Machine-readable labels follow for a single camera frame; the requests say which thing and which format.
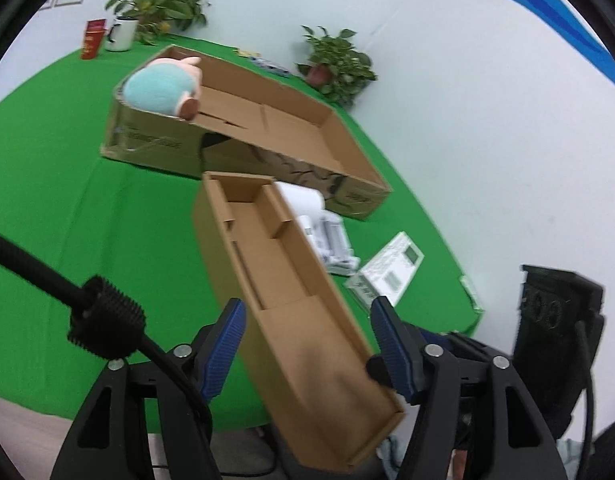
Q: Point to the green tablecloth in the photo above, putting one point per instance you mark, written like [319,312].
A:
[52,185]

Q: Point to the large brown cardboard box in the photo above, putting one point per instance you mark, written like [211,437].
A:
[297,125]

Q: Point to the white gadget with grey parts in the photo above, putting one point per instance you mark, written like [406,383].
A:
[332,245]

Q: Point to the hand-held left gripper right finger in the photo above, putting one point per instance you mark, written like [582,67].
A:
[390,345]

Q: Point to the blue wall decal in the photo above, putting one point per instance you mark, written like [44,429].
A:
[537,5]

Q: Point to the small printed packet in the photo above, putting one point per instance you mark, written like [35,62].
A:
[272,66]
[247,53]

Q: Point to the potted plant in white pot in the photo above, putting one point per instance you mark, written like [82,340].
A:
[157,0]

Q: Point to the potted plant in red pot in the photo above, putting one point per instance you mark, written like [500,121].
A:
[337,60]

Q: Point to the red box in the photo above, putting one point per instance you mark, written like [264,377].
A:
[93,39]

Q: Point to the white medicine box green label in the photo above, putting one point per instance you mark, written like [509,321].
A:
[387,272]

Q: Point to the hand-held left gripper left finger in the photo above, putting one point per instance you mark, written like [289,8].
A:
[225,350]

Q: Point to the green and white packet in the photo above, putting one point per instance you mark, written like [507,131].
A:
[471,292]

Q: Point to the teal and pink plush toy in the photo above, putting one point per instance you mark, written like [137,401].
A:
[157,87]

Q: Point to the narrow brown cardboard box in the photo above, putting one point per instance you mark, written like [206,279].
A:
[287,270]

